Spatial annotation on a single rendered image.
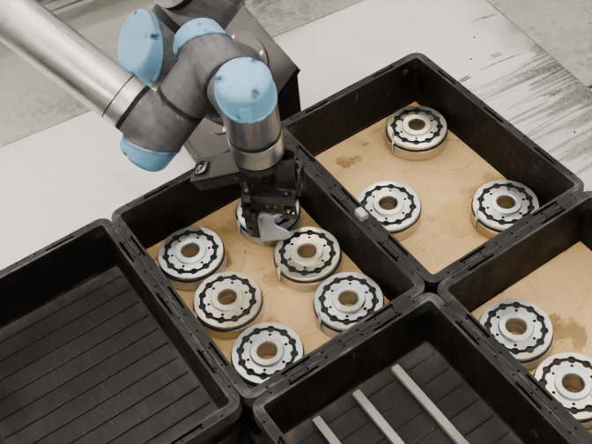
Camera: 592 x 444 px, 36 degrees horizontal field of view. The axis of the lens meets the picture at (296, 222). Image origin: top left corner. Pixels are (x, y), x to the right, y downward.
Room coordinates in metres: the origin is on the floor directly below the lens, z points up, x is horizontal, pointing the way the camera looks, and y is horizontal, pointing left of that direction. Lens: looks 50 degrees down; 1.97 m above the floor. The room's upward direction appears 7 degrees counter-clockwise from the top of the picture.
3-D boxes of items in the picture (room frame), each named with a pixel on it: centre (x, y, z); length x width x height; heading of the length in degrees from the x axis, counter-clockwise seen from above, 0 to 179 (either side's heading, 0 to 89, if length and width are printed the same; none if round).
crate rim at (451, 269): (0.97, -0.21, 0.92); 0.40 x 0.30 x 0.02; 29
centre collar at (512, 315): (0.69, -0.29, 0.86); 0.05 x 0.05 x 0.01
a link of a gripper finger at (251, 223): (0.90, 0.06, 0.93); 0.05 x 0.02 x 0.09; 164
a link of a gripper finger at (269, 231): (0.89, 0.04, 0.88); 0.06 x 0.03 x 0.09; 74
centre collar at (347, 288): (0.77, -0.06, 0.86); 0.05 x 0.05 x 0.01
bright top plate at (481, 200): (0.91, -0.33, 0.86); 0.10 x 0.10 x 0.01
